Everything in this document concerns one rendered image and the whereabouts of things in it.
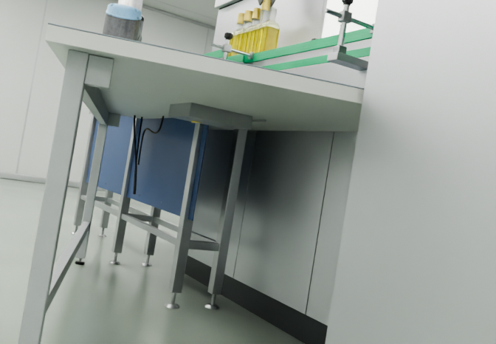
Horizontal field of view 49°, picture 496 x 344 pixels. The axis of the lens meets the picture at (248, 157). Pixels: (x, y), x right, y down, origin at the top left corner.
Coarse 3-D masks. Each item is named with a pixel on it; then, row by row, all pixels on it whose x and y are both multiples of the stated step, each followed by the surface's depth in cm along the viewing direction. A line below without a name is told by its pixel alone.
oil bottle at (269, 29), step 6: (264, 24) 198; (270, 24) 196; (276, 24) 198; (264, 30) 197; (270, 30) 196; (276, 30) 197; (264, 36) 196; (270, 36) 196; (276, 36) 198; (258, 42) 199; (264, 42) 196; (270, 42) 196; (276, 42) 198; (258, 48) 198; (264, 48) 196; (270, 48) 197
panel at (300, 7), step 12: (276, 0) 222; (288, 0) 214; (300, 0) 207; (312, 0) 200; (324, 0) 193; (288, 12) 213; (300, 12) 205; (312, 12) 199; (324, 12) 192; (288, 24) 212; (300, 24) 204; (312, 24) 197; (288, 36) 210; (300, 36) 203; (312, 36) 196
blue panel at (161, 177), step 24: (120, 120) 294; (144, 120) 261; (168, 120) 234; (120, 144) 287; (144, 144) 256; (168, 144) 230; (120, 168) 281; (144, 168) 250; (168, 168) 225; (120, 192) 275; (144, 192) 246; (168, 192) 222; (192, 192) 202; (192, 216) 199
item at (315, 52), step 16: (352, 32) 151; (368, 32) 145; (288, 48) 178; (304, 48) 170; (320, 48) 163; (352, 48) 151; (368, 48) 144; (256, 64) 196; (272, 64) 185; (288, 64) 177; (304, 64) 169
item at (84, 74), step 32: (96, 64) 111; (64, 96) 109; (96, 96) 158; (64, 128) 109; (64, 160) 109; (96, 160) 252; (64, 192) 109; (96, 192) 253; (32, 256) 108; (64, 256) 162; (32, 288) 108; (32, 320) 108
